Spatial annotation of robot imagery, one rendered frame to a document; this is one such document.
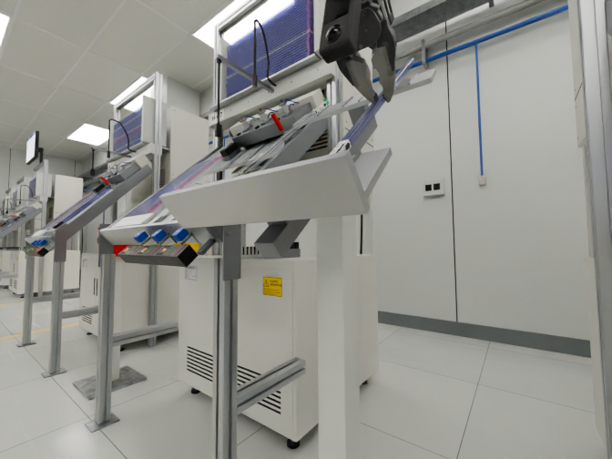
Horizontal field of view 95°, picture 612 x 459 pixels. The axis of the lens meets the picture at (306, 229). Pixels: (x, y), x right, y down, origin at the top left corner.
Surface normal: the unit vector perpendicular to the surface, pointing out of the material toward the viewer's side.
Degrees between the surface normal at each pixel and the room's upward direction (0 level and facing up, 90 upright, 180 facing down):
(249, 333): 90
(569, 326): 90
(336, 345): 90
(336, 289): 90
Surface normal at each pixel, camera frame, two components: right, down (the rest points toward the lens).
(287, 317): -0.60, -0.04
